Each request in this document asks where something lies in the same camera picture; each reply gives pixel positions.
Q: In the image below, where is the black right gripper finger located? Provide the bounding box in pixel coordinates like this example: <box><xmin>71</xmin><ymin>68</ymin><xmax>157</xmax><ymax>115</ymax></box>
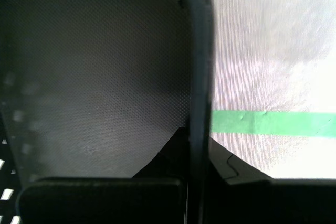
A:
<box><xmin>207</xmin><ymin>137</ymin><xmax>336</xmax><ymax>224</ymax></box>
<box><xmin>17</xmin><ymin>126</ymin><xmax>190</xmax><ymax>224</ymax></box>

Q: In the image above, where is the black perforated plastic basket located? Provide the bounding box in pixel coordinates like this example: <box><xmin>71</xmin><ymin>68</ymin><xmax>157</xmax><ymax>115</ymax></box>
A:
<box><xmin>0</xmin><ymin>0</ymin><xmax>217</xmax><ymax>224</ymax></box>

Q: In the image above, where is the long green tape strip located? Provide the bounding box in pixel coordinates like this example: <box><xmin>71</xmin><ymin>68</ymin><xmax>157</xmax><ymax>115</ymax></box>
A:
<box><xmin>211</xmin><ymin>110</ymin><xmax>336</xmax><ymax>140</ymax></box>

